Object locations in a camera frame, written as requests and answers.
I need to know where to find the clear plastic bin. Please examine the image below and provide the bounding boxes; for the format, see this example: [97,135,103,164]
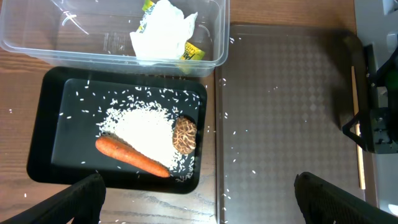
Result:
[1,0,230,77]

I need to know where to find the wooden chopstick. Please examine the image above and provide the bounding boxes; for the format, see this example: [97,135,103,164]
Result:
[350,65,367,190]

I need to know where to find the yellow green snack wrapper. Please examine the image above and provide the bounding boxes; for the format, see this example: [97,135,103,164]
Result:
[136,0,206,62]

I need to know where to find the grey dishwasher rack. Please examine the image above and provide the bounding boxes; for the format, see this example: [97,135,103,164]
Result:
[354,0,397,215]

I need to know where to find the orange carrot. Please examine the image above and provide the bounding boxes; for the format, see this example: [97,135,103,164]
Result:
[95,136,170,178]

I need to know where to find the white rice pile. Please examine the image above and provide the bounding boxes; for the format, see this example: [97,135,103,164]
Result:
[97,101,197,182]

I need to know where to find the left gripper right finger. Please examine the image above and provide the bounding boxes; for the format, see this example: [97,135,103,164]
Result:
[294,172,397,224]

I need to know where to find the black tray bin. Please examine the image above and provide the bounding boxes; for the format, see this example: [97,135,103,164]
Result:
[27,67,207,194]

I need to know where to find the brown serving tray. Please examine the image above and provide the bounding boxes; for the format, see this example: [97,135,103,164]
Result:
[216,24,373,223]

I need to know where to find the white tissue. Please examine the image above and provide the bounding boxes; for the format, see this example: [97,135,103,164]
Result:
[129,0,199,60]

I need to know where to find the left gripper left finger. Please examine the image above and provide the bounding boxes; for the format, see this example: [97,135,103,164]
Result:
[2,174,106,224]

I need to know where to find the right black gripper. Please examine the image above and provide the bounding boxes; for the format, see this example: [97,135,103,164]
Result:
[342,50,397,154]

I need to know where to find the brown food scrap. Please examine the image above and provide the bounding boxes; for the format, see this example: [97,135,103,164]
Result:
[172,116,197,155]

